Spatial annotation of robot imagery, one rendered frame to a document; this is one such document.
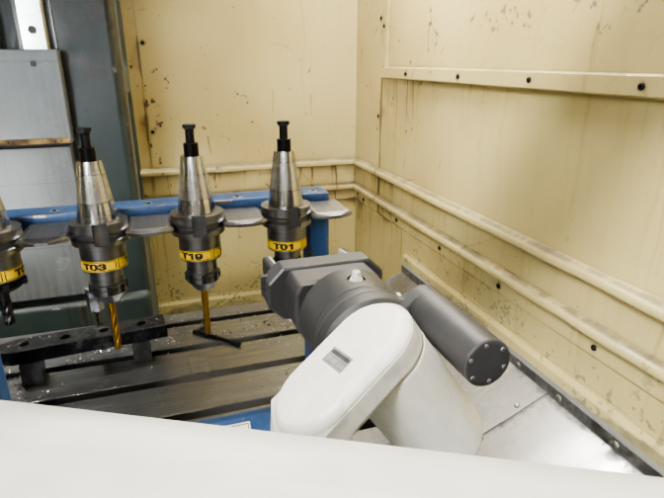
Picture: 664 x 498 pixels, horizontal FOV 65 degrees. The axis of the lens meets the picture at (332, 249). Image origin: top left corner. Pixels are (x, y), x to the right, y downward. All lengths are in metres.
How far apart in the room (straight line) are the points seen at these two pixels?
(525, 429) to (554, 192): 0.39
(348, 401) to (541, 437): 0.66
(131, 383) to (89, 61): 0.66
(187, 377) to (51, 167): 0.54
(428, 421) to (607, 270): 0.55
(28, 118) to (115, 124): 0.16
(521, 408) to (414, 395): 0.66
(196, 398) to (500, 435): 0.50
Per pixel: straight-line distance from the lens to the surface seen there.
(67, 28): 1.24
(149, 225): 0.64
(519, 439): 0.96
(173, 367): 0.96
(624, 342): 0.86
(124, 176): 1.25
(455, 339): 0.37
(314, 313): 0.43
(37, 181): 1.24
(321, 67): 1.66
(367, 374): 0.32
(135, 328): 0.96
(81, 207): 0.64
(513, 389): 1.03
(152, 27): 1.58
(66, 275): 1.29
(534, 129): 0.97
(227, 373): 0.94
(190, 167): 0.63
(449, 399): 0.37
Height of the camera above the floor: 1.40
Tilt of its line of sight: 20 degrees down
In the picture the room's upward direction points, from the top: straight up
